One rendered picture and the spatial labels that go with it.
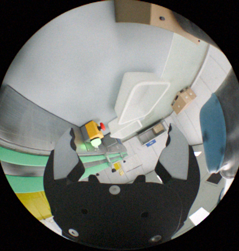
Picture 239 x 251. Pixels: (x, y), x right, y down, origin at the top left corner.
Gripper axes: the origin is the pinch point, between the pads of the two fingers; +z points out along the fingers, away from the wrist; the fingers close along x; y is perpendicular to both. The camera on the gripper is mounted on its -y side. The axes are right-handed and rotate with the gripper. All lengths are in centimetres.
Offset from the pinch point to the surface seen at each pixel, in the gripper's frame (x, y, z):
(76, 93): -12.3, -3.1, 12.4
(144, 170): 118, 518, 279
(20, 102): -22.2, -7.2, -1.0
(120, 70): 0.3, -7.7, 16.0
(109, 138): -11, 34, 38
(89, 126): -14.4, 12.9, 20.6
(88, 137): -14.8, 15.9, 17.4
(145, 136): 132, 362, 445
